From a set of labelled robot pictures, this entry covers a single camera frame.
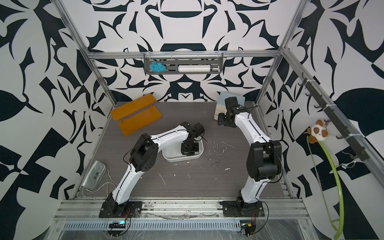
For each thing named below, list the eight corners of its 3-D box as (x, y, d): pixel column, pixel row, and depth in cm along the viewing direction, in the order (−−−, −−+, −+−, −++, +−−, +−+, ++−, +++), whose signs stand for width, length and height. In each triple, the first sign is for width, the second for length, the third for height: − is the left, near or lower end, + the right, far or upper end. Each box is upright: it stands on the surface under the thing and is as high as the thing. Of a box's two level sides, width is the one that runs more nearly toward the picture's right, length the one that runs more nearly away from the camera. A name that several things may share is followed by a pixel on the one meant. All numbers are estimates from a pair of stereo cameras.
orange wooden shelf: (125, 138, 103) (116, 125, 91) (118, 125, 110) (109, 111, 98) (163, 117, 115) (160, 103, 103) (154, 107, 122) (150, 92, 110)
